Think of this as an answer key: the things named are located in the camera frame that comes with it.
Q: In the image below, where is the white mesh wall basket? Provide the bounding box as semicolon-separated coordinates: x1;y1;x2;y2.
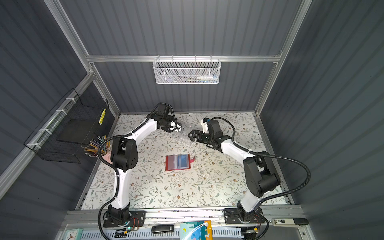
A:
153;58;222;85

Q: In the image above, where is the yellow marker in basket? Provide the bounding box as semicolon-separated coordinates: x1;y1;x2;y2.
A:
98;109;106;125

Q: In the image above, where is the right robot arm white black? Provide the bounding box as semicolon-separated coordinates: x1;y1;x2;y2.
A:
188;117;281;223

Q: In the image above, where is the clear acrylic organizer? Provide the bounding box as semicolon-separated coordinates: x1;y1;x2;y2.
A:
170;122;197;145

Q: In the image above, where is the bundle of coloured pencils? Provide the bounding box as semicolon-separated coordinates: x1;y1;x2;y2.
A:
84;136;111;158

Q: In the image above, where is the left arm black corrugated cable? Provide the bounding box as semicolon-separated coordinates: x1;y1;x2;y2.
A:
97;102;178;240

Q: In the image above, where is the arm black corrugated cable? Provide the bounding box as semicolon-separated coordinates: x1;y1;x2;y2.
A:
97;102;178;240
211;116;312;205

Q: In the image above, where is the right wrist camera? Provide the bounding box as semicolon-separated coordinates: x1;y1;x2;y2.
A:
201;118;215;134

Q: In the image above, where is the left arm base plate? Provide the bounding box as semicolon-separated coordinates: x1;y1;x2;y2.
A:
102;209;147;228

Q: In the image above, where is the colourful picture book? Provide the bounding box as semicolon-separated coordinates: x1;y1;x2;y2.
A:
180;221;213;240

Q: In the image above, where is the black wire wall basket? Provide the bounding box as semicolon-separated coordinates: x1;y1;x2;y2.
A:
24;91;113;164

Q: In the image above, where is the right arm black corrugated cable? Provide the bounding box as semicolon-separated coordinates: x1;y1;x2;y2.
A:
211;116;312;205

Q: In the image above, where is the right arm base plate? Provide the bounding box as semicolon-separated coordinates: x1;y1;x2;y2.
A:
222;208;266;225

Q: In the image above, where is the red leather card holder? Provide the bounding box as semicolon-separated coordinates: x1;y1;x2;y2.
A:
165;154;195;172

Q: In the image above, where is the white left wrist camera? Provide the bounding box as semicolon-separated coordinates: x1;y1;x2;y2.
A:
175;124;185;134

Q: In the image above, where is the teal alarm clock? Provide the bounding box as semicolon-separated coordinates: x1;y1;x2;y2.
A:
63;229;83;240

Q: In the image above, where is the small black device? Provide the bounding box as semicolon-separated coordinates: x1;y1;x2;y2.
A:
151;225;174;234

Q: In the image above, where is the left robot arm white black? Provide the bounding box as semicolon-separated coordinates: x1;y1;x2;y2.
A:
98;103;182;223

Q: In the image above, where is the white marker in basket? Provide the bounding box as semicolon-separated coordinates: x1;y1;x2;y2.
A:
176;74;219;83

